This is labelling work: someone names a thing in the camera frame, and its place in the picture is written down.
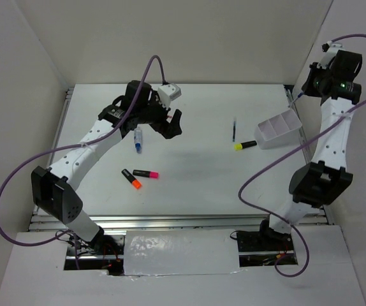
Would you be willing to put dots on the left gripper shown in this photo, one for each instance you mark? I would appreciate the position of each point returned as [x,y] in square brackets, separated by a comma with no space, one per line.
[173,129]

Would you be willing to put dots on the white divided container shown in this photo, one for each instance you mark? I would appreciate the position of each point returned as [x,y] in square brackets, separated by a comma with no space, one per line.
[279,131]

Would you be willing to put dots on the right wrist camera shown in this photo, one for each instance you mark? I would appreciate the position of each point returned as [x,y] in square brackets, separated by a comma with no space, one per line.
[329,49]

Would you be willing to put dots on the aluminium frame rail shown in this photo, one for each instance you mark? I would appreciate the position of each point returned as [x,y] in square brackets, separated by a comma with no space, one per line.
[45,223]

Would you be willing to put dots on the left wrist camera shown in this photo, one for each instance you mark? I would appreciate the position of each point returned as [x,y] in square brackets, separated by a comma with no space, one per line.
[168,93]

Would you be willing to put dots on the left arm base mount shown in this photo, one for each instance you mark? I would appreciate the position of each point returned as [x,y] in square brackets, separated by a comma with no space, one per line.
[110,259]

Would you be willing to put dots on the white cover plate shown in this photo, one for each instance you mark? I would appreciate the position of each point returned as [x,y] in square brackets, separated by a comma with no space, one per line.
[180,252]

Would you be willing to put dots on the dark blue pen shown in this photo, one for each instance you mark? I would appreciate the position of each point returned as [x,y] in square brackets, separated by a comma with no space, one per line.
[234,129]

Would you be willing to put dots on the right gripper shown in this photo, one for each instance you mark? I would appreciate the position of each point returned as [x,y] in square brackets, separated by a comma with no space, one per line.
[307,87]

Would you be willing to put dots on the blue pen with grip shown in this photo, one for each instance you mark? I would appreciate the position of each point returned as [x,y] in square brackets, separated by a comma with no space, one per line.
[295,99]

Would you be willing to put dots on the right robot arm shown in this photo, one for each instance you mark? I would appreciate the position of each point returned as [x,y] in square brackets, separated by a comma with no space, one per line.
[320,182]

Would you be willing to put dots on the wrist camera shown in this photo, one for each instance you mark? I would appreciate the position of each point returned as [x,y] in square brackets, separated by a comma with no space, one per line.
[168,93]
[329,49]

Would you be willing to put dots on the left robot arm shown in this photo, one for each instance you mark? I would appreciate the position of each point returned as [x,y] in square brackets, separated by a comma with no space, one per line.
[54,188]

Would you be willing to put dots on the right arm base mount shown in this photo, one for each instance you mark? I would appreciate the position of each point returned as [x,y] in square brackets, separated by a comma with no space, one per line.
[254,249]

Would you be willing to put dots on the orange highlighter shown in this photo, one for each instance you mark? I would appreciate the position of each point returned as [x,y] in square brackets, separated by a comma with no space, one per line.
[131,179]

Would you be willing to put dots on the yellow highlighter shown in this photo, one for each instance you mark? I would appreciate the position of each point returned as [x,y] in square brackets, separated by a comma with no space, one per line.
[245,145]

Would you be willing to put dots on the pink highlighter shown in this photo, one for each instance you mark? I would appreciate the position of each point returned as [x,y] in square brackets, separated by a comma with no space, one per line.
[145,173]

